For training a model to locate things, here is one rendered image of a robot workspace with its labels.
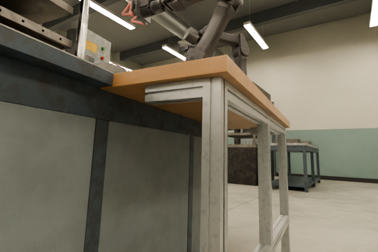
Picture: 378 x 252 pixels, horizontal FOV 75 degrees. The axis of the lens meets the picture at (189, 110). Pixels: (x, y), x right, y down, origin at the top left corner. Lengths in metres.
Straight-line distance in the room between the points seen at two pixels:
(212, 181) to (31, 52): 0.45
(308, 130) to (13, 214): 7.23
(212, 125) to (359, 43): 7.52
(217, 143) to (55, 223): 0.42
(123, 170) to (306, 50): 7.51
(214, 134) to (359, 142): 6.95
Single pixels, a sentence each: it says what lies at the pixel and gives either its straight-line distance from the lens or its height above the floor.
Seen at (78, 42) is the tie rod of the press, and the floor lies 1.27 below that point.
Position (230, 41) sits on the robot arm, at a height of 1.22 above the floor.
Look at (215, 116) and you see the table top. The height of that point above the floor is 0.66.
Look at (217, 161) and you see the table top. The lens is 0.55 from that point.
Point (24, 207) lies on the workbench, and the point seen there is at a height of 0.46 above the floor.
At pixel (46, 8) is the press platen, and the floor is 1.49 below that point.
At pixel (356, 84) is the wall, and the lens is 7.64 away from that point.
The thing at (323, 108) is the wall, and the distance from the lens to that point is 7.54.
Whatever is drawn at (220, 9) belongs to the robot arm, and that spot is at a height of 1.09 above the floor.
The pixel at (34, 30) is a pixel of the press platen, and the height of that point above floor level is 1.25.
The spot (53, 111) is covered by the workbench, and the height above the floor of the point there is 0.67.
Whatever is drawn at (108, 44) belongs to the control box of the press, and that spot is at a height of 1.44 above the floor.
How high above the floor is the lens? 0.58
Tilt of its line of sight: 10 degrees up
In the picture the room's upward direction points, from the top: 2 degrees clockwise
